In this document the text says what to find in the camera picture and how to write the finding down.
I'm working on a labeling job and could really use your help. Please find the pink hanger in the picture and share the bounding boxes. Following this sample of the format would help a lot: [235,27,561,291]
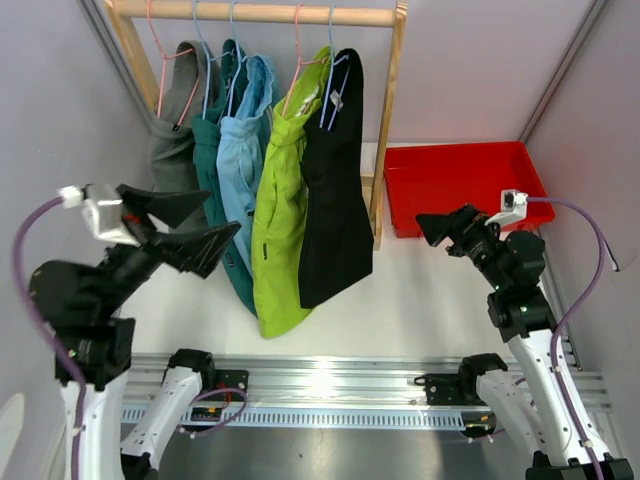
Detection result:
[146,0,200,126]
[282,3,328,117]

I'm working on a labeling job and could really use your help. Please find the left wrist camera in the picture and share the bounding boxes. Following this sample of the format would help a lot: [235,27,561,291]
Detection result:
[82,184,140,247]

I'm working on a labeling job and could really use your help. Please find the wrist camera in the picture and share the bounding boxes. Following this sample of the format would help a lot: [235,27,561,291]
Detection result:
[485,189,528,228]
[82,184,140,247]

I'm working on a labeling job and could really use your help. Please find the grey shorts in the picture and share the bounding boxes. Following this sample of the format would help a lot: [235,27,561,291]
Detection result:
[148,40,220,234]

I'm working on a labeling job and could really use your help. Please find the lime green shorts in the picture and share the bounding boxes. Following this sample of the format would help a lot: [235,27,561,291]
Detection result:
[251,46,331,339]

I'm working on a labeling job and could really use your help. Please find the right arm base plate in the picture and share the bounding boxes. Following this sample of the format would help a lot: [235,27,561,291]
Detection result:
[413,373,483,406]

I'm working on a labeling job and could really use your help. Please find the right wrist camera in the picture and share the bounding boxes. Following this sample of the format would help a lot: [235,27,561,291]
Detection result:
[485,189,528,228]

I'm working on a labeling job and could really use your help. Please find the light blue shorts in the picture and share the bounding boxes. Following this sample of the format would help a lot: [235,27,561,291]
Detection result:
[216,55,279,270]

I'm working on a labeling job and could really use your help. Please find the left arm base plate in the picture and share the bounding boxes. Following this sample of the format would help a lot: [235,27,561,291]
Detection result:
[201,369,250,403]

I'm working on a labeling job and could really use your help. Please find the aluminium mounting rail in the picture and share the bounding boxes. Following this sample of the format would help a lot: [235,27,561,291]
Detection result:
[121,354,612,431]

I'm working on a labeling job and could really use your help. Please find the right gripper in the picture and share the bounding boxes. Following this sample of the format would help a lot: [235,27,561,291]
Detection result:
[414,203,508,290]

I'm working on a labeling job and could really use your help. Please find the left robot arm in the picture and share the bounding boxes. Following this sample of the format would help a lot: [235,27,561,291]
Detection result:
[17,184,239,479]

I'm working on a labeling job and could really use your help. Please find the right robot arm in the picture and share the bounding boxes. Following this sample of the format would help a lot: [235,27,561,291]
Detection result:
[416,205,634,479]

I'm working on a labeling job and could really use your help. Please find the black shorts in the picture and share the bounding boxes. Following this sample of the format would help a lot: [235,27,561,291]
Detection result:
[298,48,374,309]

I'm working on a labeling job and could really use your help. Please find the dark green shorts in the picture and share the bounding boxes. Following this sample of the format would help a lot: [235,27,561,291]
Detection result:
[192,38,256,315]

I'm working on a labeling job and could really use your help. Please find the red plastic bin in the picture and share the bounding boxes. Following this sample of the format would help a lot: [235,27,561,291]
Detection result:
[384,141,546,238]

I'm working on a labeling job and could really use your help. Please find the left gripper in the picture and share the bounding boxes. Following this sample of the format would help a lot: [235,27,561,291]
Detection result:
[97,180,242,312]

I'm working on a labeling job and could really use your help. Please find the wooden clothes rack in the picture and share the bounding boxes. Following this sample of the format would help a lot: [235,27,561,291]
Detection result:
[104,1,407,250]

